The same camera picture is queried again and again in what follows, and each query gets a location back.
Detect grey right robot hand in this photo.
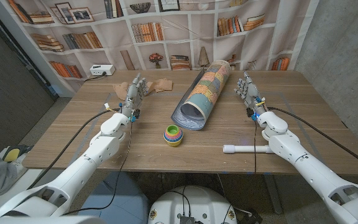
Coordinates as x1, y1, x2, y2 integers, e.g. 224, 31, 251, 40
233, 71, 269, 116

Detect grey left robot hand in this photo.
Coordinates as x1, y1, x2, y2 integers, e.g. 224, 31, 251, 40
120, 72, 149, 118

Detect white plastic cylinder pipe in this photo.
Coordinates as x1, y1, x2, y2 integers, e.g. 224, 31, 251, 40
223, 144, 275, 154

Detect white power strip box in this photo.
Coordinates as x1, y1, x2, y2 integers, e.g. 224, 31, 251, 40
89, 64, 116, 77

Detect rolled colourful map poster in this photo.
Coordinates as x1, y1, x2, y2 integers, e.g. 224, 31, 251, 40
170, 60, 231, 131

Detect colourful stacking cups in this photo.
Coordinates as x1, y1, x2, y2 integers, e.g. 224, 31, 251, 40
163, 124, 184, 147

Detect printed bookshelf backdrop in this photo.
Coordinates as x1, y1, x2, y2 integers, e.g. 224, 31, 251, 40
0, 0, 319, 97

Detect grey table leg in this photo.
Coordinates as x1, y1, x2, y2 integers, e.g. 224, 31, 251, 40
264, 174, 284, 215

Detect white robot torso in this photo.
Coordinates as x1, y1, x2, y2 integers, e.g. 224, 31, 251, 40
147, 185, 237, 224

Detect dark perforated panel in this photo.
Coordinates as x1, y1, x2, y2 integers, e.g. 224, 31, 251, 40
0, 6, 58, 156

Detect yellow and black pad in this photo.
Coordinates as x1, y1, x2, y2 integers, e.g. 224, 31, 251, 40
1, 144, 34, 163

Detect white floor platform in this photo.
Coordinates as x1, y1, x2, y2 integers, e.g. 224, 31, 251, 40
0, 146, 43, 215

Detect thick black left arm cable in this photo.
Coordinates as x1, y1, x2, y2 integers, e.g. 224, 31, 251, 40
26, 108, 121, 190

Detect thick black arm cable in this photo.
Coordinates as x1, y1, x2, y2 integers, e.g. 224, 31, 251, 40
26, 108, 121, 190
267, 106, 358, 174

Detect black power strip cable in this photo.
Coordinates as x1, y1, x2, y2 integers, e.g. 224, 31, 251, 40
84, 72, 108, 83

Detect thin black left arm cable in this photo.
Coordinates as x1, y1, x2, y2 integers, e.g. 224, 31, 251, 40
61, 119, 134, 216

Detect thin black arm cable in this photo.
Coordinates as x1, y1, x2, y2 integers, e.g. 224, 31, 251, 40
61, 119, 134, 216
252, 119, 258, 175

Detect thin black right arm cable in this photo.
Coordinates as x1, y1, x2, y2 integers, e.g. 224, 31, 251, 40
252, 119, 258, 175

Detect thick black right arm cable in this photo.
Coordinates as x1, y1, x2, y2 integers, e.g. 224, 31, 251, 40
267, 106, 358, 174

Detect black cable on torso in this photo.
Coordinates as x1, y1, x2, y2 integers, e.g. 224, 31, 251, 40
165, 185, 192, 217

